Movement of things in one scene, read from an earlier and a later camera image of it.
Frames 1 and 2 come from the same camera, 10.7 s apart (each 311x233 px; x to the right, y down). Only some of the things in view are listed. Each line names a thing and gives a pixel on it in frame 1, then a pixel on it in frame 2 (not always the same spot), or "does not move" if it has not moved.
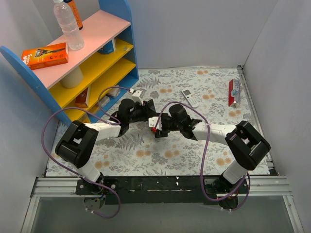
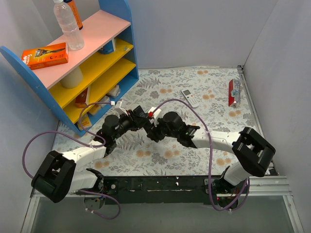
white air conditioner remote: [190, 98] does not move
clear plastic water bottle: [66, 18] does not move
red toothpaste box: [234, 92] does not move
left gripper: [149, 107] to [135, 120]
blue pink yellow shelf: [95, 75] does not move
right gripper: [164, 124] to [152, 131]
